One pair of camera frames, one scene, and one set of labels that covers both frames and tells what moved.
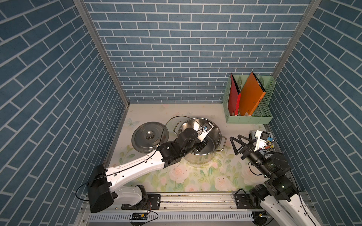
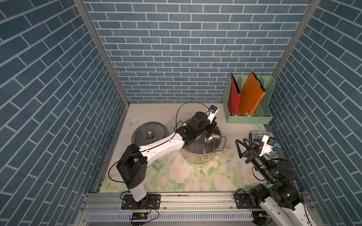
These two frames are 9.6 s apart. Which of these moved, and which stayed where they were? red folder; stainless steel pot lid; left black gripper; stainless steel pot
Moved: left black gripper
Stayed: stainless steel pot; red folder; stainless steel pot lid
